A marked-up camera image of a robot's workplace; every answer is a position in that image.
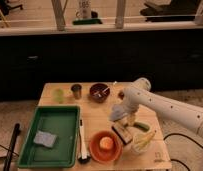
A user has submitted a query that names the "wooden table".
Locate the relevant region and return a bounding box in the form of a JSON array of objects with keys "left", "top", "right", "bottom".
[{"left": 17, "top": 81, "right": 173, "bottom": 171}]

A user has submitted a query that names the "black floor cable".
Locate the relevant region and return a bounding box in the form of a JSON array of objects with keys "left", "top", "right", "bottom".
[{"left": 162, "top": 132, "right": 203, "bottom": 171}]

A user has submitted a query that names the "dark red bowl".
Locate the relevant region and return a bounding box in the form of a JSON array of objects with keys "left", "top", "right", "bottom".
[{"left": 89, "top": 83, "right": 110, "bottom": 103}]

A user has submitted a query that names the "black pole stand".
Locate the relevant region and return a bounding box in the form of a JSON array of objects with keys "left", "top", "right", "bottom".
[{"left": 3, "top": 123, "right": 21, "bottom": 171}]

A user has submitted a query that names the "green cucumber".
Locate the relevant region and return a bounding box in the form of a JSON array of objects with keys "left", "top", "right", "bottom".
[{"left": 134, "top": 122, "right": 150, "bottom": 132}]

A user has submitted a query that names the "green plastic tray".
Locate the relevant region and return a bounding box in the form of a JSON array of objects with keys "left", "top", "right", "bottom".
[{"left": 18, "top": 106, "right": 80, "bottom": 168}]

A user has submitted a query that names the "grey blue towel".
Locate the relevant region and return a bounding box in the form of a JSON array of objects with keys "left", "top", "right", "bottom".
[{"left": 109, "top": 104, "right": 127, "bottom": 122}]

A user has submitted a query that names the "translucent green cup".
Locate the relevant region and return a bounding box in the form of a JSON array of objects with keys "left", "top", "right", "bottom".
[{"left": 52, "top": 89, "right": 64, "bottom": 103}]

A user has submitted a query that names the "white jug on shelf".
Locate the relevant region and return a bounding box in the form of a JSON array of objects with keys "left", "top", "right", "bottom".
[{"left": 77, "top": 0, "right": 91, "bottom": 19}]

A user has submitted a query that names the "white spoon in bowl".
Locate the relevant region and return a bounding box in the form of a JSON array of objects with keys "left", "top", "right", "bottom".
[{"left": 93, "top": 81, "right": 117, "bottom": 97}]

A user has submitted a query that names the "green board on shelf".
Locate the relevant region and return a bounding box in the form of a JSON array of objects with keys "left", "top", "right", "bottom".
[{"left": 72, "top": 18, "right": 103, "bottom": 25}]

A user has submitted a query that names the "orange plate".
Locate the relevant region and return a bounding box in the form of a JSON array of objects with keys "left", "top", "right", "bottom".
[{"left": 89, "top": 131, "right": 122, "bottom": 164}]

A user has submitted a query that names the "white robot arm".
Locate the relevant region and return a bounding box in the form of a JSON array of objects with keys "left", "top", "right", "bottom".
[{"left": 122, "top": 78, "right": 203, "bottom": 138}]

